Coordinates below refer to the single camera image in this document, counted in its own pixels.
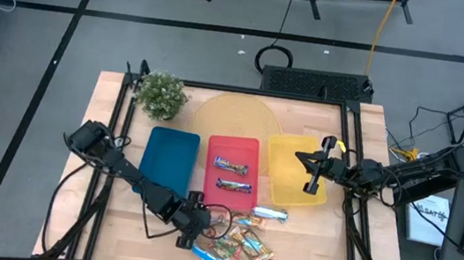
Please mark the yellow plastic bin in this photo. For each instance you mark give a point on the yellow plastic bin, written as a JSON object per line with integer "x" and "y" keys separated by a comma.
{"x": 287, "y": 185}

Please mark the blue plastic bin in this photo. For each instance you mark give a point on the blue plastic bin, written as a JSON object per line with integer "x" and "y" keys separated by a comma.
{"x": 168, "y": 158}

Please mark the round woven yellow placemat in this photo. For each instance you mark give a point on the round woven yellow placemat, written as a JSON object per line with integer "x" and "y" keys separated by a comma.
{"x": 238, "y": 113}

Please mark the black perforated computer case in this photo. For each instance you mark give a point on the black perforated computer case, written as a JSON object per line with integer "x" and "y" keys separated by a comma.
{"x": 313, "y": 83}

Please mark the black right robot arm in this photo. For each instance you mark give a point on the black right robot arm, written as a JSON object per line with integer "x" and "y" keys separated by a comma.
{"x": 421, "y": 175}

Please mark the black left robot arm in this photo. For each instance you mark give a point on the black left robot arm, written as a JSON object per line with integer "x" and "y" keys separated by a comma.
{"x": 121, "y": 165}

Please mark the red plastic bin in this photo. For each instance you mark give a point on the red plastic bin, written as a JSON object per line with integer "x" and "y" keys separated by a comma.
{"x": 234, "y": 148}

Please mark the granola bar dark wrapper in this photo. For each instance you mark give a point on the granola bar dark wrapper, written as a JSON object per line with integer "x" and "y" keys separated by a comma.
{"x": 231, "y": 166}
{"x": 234, "y": 186}

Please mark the potted plant black pot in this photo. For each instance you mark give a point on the potted plant black pot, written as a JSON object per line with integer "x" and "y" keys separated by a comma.
{"x": 161, "y": 94}

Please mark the white paper booklet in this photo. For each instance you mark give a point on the white paper booklet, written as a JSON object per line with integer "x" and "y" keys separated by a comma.
{"x": 424, "y": 224}

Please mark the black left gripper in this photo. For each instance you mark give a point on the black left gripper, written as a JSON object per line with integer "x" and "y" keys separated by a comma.
{"x": 190, "y": 220}

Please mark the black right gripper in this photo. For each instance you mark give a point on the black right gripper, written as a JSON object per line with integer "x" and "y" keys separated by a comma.
{"x": 338, "y": 170}

